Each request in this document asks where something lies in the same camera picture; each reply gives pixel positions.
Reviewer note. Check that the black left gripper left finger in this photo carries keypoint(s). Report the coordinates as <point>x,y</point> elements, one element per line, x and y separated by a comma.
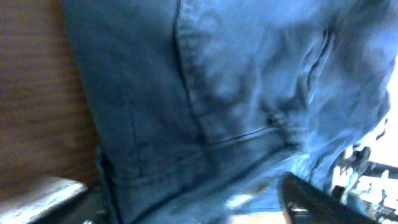
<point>40,199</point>

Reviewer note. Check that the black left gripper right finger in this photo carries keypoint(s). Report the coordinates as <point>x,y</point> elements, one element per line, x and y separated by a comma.
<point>319,205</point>

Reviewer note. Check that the navy blue shorts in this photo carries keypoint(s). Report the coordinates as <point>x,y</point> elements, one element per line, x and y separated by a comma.
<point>202,106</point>

